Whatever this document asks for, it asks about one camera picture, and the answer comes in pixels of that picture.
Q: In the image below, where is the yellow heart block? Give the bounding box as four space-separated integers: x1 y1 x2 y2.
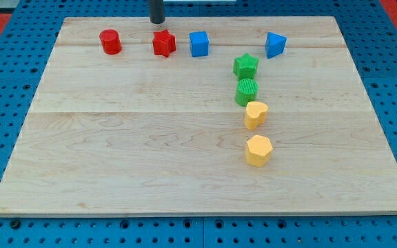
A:
244 101 269 130

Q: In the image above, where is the green star block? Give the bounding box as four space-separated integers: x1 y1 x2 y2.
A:
233 53 259 80

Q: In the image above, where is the red star block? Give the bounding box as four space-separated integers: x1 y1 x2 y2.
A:
152 29 176 57

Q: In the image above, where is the light wooden board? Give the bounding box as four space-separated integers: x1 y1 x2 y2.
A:
0 16 397 218

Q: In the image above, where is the green cylinder block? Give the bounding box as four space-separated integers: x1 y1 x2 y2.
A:
234 79 258 107

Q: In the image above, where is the yellow hexagon block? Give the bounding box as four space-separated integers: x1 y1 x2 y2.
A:
245 135 273 167

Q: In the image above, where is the blue cube block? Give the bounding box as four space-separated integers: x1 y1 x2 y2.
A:
189 31 209 57

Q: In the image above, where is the blue triangle block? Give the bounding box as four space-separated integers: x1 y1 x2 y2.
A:
265 32 287 59

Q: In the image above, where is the red cylinder block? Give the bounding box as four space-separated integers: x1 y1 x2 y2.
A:
99 29 122 55

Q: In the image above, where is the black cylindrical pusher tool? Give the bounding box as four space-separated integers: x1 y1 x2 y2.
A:
148 0 165 24

